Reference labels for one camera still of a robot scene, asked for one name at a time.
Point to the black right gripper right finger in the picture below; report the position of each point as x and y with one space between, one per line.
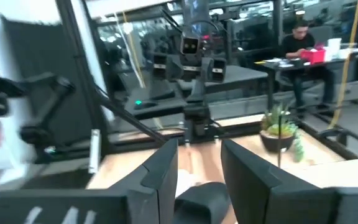
253 186

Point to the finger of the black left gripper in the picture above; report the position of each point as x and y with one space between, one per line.
173 69
207 70

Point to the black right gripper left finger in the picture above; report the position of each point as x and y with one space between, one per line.
157 186

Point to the black slide sandal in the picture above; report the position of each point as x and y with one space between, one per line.
202 202

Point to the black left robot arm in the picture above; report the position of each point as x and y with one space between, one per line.
197 118

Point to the black computer mouse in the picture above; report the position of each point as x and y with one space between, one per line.
145 104

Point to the potted green succulent plant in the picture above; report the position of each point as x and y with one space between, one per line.
277 141

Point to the black office desk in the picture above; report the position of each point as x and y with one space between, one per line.
278 67

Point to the black metal shoe rack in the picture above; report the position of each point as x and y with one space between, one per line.
337 172

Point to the person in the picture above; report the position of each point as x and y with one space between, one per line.
297 43

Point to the red box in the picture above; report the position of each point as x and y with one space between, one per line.
312 56

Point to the white cup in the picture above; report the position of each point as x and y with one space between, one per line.
334 46

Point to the dark grey board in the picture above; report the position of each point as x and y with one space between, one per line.
26 46

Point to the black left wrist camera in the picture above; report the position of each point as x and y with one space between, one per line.
190 46

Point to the black aluminium rig frame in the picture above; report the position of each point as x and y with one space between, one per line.
129 117

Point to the silver metal bracket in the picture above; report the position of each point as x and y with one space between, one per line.
94 151

